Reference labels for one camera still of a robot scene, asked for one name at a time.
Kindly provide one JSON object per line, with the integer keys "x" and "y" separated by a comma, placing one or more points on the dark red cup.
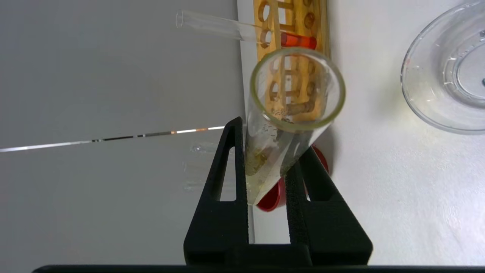
{"x": 271, "y": 197}

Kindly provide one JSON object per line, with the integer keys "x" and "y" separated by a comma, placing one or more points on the red pigment test tube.
{"x": 295, "y": 40}

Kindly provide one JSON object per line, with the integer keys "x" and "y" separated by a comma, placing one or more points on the wooden test tube rack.
{"x": 299, "y": 22}

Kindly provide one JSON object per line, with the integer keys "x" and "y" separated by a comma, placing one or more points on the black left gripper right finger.
{"x": 326, "y": 227}

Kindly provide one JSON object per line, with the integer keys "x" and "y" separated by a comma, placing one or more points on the clear glass beaker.
{"x": 435, "y": 94}

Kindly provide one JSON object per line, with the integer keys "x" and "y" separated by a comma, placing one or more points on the empty clear glass test tube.
{"x": 204, "y": 147}

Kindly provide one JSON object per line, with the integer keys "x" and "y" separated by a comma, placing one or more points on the yellow pigment test tube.
{"x": 265, "y": 151}

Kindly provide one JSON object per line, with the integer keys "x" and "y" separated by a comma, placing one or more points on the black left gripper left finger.
{"x": 227, "y": 227}

